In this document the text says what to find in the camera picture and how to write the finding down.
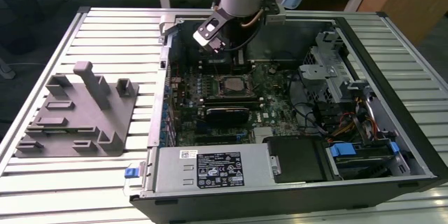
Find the silver-topped CPU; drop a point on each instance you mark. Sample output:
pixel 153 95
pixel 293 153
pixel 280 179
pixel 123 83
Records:
pixel 235 83

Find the CPU socket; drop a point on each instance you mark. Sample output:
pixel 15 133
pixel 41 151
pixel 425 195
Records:
pixel 220 89

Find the RAM slot with white latches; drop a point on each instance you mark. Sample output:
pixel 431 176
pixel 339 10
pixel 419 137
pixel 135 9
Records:
pixel 209 68
pixel 209 62

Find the round coin cell battery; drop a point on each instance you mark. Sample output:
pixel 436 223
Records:
pixel 272 69

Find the black RAM slot row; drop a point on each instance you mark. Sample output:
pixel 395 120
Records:
pixel 231 102

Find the silver disk bay cage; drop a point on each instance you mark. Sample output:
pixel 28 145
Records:
pixel 315 77

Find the black graphics card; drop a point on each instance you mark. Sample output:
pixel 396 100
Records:
pixel 227 116

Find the green motherboard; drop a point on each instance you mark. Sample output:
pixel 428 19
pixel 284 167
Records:
pixel 280 119

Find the small silver heatsink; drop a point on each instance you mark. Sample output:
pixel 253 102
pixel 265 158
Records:
pixel 264 132

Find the black expansion slot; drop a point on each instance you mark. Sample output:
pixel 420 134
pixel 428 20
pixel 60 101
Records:
pixel 213 138

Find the grey plastic parts rack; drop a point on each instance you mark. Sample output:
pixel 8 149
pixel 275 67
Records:
pixel 115 119

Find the black plastic drive cover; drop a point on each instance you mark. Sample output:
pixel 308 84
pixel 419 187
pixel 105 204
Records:
pixel 297 158

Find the wooden cabinet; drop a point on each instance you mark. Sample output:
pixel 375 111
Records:
pixel 412 3

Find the blue disk carrier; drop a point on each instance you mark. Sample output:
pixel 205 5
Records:
pixel 341 150

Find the silver power supply unit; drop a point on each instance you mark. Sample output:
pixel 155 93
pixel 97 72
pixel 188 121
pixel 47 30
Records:
pixel 168 171

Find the blue case latch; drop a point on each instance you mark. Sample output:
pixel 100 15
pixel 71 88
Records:
pixel 131 172

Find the black open PC case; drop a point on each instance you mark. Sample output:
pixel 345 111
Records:
pixel 280 203

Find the grey floor stand foot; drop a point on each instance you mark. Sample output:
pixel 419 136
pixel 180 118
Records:
pixel 5 70

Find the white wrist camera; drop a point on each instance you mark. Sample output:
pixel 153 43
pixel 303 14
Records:
pixel 203 39

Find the small bracket-mounted wrist camera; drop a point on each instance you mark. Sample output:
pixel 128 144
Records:
pixel 276 18

